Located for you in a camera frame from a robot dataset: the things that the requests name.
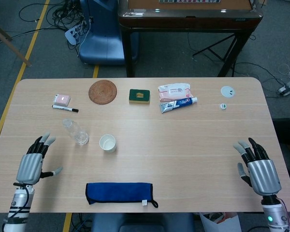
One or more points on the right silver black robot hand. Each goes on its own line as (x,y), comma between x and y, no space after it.
(263,176)

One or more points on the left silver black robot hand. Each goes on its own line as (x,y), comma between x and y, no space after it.
(29,168)

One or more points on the clear plastic bottle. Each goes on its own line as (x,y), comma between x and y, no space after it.
(77,134)

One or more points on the white paper cup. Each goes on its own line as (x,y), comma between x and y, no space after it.
(107,143)

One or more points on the black box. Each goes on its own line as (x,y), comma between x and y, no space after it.
(287,128)

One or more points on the white open box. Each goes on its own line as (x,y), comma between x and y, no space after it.
(227,224)

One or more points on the black white marker pen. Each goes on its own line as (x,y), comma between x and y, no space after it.
(64,108)

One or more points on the pink eraser block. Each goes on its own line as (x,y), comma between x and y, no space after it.
(62,99)

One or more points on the small white round cap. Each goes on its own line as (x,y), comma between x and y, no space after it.
(223,106)

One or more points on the grey floor power strip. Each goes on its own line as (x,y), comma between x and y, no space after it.
(288,87)

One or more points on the blue microfiber cloth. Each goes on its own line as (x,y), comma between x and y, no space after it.
(118,193)

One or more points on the round woven rattan coaster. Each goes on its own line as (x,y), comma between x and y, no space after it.
(102,92)

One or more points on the blue white toothpaste tube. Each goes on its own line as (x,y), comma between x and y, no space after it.
(177,104)

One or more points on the pink wet wipes pack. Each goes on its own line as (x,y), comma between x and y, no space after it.
(174,91)

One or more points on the dark blue padded seat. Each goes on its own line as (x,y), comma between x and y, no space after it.
(140,222)

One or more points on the green yellow sponge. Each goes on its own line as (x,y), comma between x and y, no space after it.
(139,97)

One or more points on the white power strip with plugs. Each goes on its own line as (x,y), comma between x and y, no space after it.
(73,35)

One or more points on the blue plastic machine base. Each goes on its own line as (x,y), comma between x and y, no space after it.
(104,43)

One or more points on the dark brown mahjong table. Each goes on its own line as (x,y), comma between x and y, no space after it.
(188,20)

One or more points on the white faced mahjong tile row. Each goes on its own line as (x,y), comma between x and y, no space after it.
(188,1)

